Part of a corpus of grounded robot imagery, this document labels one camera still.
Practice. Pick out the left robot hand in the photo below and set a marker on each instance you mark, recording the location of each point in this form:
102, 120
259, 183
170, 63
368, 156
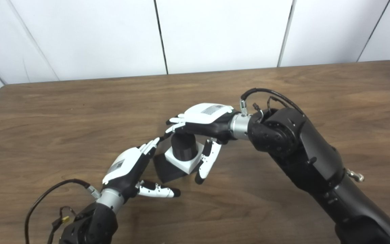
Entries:
124, 166

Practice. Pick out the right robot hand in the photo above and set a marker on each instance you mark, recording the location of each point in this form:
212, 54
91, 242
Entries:
205, 115

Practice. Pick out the black peg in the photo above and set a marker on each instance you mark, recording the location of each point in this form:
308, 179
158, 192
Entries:
183, 147

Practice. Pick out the white square piece with hole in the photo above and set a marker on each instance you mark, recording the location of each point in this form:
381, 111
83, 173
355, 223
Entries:
181, 166

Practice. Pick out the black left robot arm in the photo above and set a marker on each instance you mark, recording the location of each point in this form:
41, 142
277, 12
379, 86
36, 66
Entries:
90, 223

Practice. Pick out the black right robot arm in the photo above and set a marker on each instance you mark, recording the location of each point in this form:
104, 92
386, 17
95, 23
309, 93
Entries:
300, 152

